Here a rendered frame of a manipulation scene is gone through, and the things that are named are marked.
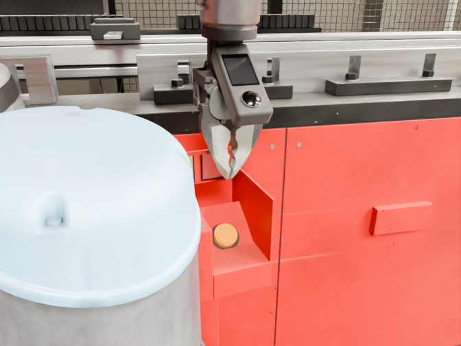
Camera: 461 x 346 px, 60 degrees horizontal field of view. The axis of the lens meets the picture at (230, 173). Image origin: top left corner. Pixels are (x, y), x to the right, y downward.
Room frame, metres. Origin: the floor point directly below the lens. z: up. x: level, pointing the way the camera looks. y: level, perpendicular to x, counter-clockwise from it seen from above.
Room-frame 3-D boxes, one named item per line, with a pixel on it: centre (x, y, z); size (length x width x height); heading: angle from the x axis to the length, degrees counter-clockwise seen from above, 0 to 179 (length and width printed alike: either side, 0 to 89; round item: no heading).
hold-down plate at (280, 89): (0.87, 0.01, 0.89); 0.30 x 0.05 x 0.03; 102
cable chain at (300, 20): (1.35, -0.05, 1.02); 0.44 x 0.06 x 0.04; 102
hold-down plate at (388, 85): (0.95, -0.38, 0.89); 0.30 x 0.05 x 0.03; 102
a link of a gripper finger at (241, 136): (0.56, -0.01, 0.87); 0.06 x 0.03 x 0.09; 21
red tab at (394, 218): (0.85, -0.42, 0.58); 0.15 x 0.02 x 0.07; 102
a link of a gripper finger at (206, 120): (0.52, 0.02, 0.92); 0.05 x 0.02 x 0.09; 111
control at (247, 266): (0.54, 0.06, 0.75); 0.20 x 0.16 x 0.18; 111
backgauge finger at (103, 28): (1.03, 0.28, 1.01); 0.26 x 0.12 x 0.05; 12
